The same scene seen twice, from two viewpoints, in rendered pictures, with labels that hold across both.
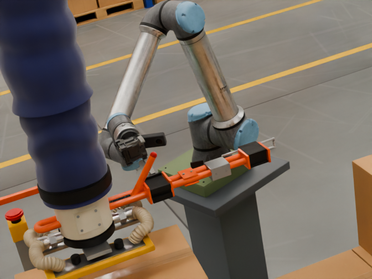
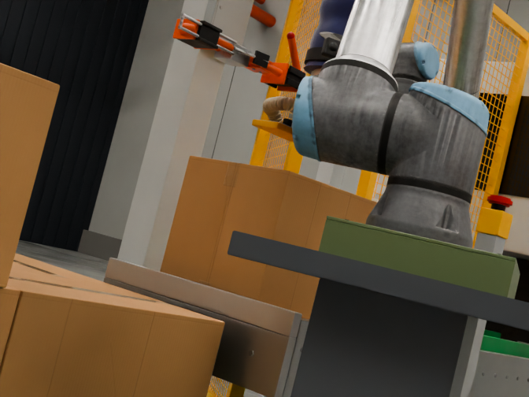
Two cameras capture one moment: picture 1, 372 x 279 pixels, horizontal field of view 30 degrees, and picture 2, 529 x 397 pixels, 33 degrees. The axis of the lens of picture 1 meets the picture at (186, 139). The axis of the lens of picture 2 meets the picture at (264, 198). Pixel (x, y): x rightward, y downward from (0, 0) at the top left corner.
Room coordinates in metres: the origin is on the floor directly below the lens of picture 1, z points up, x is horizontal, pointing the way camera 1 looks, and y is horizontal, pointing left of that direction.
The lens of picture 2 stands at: (4.08, -1.21, 0.72)
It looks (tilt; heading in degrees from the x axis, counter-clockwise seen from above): 4 degrees up; 147
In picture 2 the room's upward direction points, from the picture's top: 14 degrees clockwise
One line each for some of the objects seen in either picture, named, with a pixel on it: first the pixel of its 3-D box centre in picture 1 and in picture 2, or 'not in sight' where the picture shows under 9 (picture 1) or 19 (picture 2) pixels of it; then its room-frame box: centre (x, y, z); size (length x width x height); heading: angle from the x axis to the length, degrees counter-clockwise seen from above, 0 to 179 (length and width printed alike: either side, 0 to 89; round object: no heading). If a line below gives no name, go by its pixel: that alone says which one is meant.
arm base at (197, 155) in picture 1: (210, 150); (423, 214); (2.89, -0.10, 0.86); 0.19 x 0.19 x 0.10
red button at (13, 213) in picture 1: (14, 216); (499, 204); (2.33, 0.70, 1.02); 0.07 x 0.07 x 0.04
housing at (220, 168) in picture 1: (217, 168); (232, 54); (2.05, -0.08, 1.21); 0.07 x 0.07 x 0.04; 17
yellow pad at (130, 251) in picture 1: (98, 254); (299, 133); (1.82, 0.33, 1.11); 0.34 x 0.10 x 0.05; 107
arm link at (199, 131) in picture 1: (206, 124); (435, 139); (2.88, -0.11, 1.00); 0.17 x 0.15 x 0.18; 41
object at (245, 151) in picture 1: (254, 155); (196, 34); (2.08, -0.22, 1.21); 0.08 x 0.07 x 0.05; 107
